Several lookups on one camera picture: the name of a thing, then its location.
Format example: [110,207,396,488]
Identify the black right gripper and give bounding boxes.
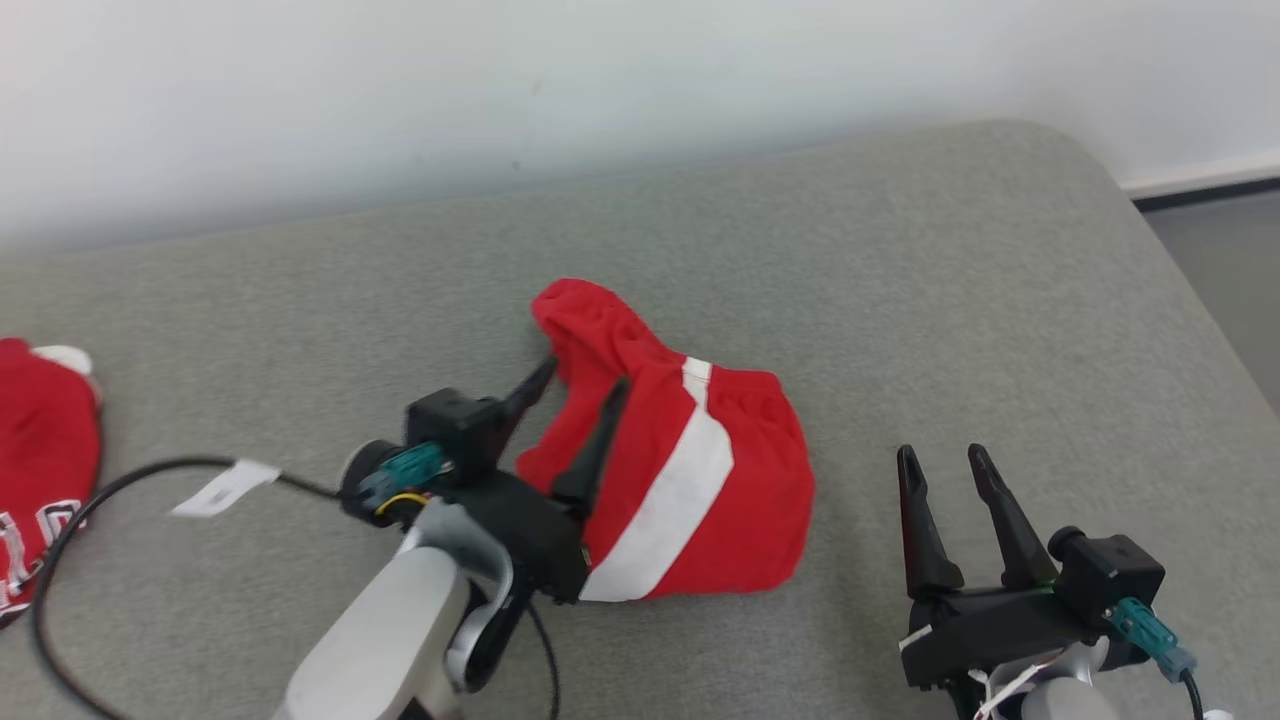
[896,443,1116,693]

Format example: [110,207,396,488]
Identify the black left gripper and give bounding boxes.
[440,357,632,606]

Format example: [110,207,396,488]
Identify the red shorts with white stripe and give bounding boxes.
[514,278,817,604]

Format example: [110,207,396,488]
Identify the red basketball jersey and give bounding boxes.
[0,337,105,630]

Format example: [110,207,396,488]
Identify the white skirting board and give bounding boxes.
[1118,150,1280,198]

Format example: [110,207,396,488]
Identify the red white twisted wires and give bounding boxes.
[968,658,1053,720]

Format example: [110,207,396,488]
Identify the teal left cable connector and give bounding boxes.
[358,442,447,503]

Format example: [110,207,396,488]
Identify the teal cable connector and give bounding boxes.
[358,442,447,503]
[1104,597,1198,683]

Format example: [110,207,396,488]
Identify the teal right cable connector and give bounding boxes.
[1104,597,1198,683]

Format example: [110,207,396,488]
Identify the white left cable label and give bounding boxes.
[170,458,283,519]

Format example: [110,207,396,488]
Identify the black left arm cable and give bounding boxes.
[29,457,343,720]

